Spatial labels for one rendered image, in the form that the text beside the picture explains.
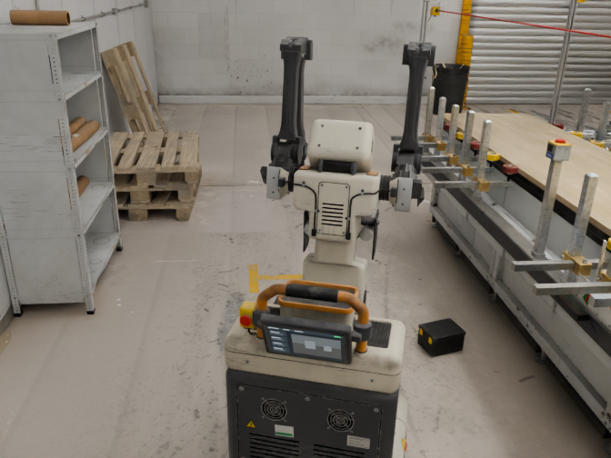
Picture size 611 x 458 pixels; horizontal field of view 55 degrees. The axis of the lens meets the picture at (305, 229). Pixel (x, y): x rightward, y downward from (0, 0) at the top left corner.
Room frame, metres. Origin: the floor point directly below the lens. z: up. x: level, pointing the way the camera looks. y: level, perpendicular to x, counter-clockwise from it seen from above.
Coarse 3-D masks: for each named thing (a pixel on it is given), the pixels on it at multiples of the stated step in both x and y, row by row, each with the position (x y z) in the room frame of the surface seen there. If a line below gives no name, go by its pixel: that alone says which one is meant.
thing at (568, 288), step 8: (536, 288) 1.76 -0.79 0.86; (544, 288) 1.76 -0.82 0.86; (552, 288) 1.76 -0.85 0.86; (560, 288) 1.76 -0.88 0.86; (568, 288) 1.77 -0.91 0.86; (576, 288) 1.77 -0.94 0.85; (584, 288) 1.77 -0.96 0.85; (592, 288) 1.78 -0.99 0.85; (600, 288) 1.78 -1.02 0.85; (608, 288) 1.78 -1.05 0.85
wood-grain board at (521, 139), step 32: (480, 128) 3.97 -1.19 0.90; (512, 128) 3.99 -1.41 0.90; (544, 128) 4.02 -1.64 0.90; (512, 160) 3.19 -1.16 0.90; (544, 160) 3.21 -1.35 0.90; (576, 160) 3.22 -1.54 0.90; (608, 160) 3.24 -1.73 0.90; (576, 192) 2.66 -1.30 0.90; (608, 192) 2.67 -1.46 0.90; (608, 224) 2.25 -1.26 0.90
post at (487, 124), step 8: (488, 120) 3.08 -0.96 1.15; (488, 128) 3.07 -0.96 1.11; (488, 136) 3.07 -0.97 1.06; (480, 144) 3.09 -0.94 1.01; (488, 144) 3.07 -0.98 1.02; (480, 152) 3.08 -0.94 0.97; (480, 160) 3.07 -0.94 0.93; (480, 168) 3.07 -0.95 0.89; (480, 176) 3.07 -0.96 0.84; (480, 192) 3.07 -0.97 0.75
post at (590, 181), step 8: (592, 176) 2.07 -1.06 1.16; (584, 184) 2.10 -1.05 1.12; (592, 184) 2.07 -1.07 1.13; (584, 192) 2.09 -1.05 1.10; (592, 192) 2.08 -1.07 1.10; (584, 200) 2.08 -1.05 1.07; (592, 200) 2.08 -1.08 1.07; (584, 208) 2.07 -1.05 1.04; (576, 216) 2.10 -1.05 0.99; (584, 216) 2.07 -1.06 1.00; (576, 224) 2.09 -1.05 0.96; (584, 224) 2.08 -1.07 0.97; (576, 232) 2.08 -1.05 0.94; (584, 232) 2.08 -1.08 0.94; (576, 240) 2.07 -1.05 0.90; (584, 240) 2.08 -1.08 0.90; (576, 248) 2.07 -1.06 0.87; (568, 272) 2.07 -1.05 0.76; (568, 280) 2.07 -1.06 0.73
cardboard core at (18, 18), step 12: (12, 12) 3.40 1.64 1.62; (24, 12) 3.41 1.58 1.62; (36, 12) 3.41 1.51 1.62; (48, 12) 3.42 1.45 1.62; (60, 12) 3.43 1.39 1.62; (12, 24) 3.40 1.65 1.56; (24, 24) 3.41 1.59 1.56; (36, 24) 3.41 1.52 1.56; (48, 24) 3.42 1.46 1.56; (60, 24) 3.43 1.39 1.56
